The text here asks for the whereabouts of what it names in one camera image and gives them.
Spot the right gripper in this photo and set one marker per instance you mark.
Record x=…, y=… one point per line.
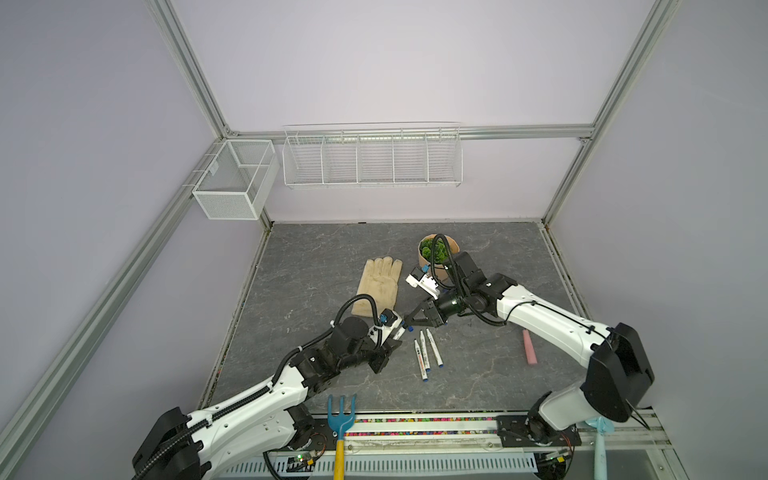
x=432, y=317

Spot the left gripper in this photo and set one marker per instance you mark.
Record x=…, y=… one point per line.
x=382, y=354

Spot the white marker pen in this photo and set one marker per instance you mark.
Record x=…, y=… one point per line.
x=435, y=348
x=424, y=351
x=420, y=360
x=400, y=332

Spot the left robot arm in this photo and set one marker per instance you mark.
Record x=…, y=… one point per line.
x=272, y=414

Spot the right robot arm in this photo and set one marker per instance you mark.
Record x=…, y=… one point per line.
x=618, y=371

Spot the tan pot green plant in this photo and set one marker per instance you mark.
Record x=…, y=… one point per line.
x=436, y=251

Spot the cream fabric glove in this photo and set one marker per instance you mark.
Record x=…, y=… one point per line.
x=380, y=279

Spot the pink eraser stick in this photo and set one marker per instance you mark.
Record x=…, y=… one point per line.
x=530, y=353

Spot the light blue garden trowel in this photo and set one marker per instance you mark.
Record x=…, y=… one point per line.
x=602, y=427

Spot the white mesh box basket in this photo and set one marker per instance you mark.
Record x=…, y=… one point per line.
x=236, y=183

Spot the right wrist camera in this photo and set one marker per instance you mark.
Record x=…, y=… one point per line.
x=420, y=278

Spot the blue garden fork yellow handle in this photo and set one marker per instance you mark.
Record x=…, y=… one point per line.
x=340, y=422

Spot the white wire wall basket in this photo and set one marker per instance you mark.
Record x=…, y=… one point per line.
x=373, y=155

